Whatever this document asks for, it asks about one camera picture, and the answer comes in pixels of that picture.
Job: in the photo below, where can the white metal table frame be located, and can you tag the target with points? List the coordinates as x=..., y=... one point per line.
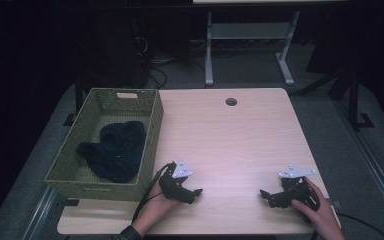
x=246, y=30

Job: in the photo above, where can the green woven basket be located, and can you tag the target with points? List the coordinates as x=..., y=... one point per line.
x=80, y=190

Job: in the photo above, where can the person's left hand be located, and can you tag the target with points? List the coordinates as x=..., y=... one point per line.
x=155, y=208

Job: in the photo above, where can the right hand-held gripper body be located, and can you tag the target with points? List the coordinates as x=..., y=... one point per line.
x=296, y=190

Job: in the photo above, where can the person's right hand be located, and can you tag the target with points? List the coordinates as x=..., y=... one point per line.
x=323, y=220

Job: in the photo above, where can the black metal stand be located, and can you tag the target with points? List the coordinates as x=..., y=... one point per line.
x=78, y=96
x=354, y=100

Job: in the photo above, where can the dark cloth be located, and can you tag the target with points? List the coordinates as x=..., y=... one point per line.
x=120, y=153

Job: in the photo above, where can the metal floor rail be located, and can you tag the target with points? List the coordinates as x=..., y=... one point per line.
x=40, y=213
x=373, y=166

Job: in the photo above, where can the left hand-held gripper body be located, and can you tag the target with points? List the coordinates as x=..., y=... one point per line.
x=171, y=186

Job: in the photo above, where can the dark cabinet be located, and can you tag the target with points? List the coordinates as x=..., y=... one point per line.
x=126, y=50

